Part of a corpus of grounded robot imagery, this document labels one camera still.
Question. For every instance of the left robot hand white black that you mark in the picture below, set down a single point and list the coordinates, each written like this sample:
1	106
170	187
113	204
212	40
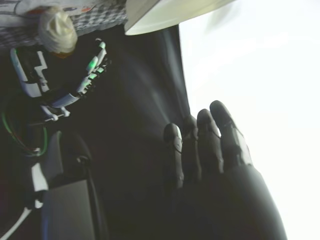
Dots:
225	195

